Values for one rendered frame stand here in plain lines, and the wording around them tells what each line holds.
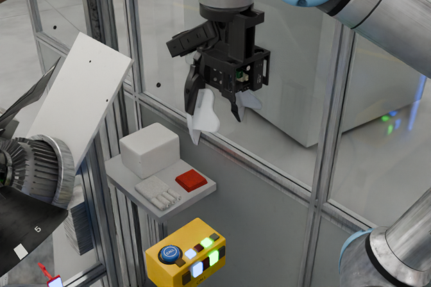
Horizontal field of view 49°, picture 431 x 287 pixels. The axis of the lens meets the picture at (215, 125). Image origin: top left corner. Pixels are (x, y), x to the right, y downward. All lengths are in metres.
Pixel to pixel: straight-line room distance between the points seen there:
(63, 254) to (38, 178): 1.42
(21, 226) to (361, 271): 0.65
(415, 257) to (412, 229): 0.05
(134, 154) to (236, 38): 1.02
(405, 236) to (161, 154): 0.99
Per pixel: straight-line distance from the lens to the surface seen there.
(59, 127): 1.39
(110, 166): 1.71
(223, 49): 0.65
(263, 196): 1.51
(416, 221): 0.80
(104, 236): 1.62
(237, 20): 0.61
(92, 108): 1.30
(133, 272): 2.35
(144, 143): 1.61
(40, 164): 1.26
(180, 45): 0.70
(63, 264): 2.60
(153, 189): 1.55
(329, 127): 1.20
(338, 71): 1.13
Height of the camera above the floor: 1.88
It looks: 33 degrees down
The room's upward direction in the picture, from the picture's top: straight up
